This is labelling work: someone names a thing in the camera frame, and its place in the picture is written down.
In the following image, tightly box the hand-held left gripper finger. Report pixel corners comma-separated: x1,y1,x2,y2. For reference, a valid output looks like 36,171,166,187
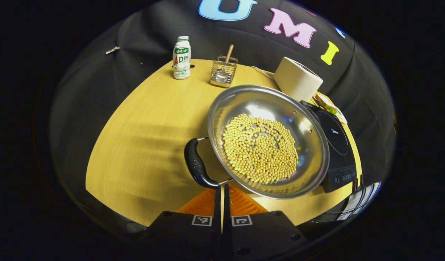
222,184,310,261
145,185,223,261

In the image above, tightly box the steel pot with black handles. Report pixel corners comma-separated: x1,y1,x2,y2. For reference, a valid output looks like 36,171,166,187
184,84,330,200

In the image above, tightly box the black induction cooktop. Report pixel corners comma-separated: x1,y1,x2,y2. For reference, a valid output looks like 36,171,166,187
300,101,358,193

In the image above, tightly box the pile of soybeans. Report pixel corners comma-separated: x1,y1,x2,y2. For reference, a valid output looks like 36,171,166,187
221,113,299,185

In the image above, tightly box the striped garment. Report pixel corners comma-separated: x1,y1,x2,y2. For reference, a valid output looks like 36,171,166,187
311,181,382,222

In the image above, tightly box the sandwich with lettuce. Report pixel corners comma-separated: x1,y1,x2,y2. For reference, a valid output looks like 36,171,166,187
311,92,348,124

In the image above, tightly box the white toaster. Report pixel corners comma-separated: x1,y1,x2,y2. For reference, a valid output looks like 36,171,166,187
274,57,324,102

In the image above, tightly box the white drink bottle green label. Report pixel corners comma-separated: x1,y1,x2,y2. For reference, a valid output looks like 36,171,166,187
172,36,191,80

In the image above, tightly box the black backdrop cloth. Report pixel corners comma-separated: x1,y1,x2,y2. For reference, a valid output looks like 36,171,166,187
49,0,397,232

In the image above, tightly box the wire utensil holder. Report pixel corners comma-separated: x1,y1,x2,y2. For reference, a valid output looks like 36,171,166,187
210,55,239,88

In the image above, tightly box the white power cable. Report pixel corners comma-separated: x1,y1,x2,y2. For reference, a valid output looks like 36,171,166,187
251,66,275,81

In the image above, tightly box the wooden handled spoon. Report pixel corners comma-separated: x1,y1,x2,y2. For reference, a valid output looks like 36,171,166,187
215,44,234,82

